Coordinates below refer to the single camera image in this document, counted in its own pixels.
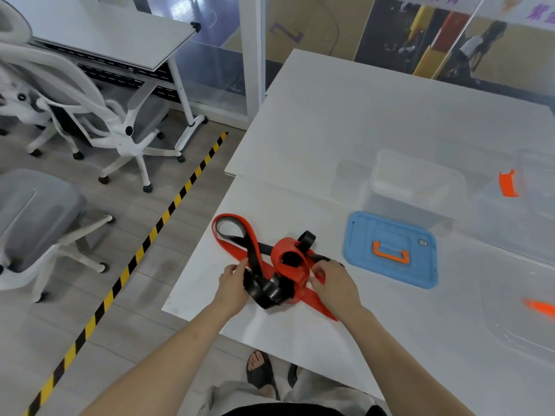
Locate person's right hand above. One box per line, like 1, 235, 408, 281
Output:
308, 258, 365, 321

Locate person's left hand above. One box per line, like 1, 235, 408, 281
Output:
213, 257, 251, 319

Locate black resistance band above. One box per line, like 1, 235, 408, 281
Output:
215, 216, 346, 310

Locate red resistance band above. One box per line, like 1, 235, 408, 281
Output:
211, 213, 339, 322

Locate small clear plastic box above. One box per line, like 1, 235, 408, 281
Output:
368, 149, 468, 230

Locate large clear plastic box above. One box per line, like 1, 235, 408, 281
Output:
472, 147, 555, 265

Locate person's left forearm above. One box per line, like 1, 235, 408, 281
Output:
80, 305, 243, 416

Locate person's right forearm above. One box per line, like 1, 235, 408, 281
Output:
342, 305, 478, 416

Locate yellow black floor tape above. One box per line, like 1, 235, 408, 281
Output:
24, 132, 228, 416

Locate black shirt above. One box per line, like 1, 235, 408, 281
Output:
221, 402, 389, 416

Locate white mesh office chair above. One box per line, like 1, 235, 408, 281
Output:
0, 69, 86, 161
0, 0, 187, 194

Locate grey seat office chair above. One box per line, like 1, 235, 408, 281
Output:
0, 168, 116, 304

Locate red yellow pillar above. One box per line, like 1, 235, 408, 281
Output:
412, 6, 471, 79

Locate white folding desk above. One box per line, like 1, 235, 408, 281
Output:
0, 0, 209, 152

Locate white banner purple print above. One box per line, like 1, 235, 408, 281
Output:
390, 0, 555, 31

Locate blue lid orange handle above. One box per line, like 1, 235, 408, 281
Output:
342, 210, 439, 290

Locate clear lid orange handle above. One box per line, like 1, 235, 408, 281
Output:
479, 272, 555, 356

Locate white window frame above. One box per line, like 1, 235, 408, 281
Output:
236, 0, 268, 122

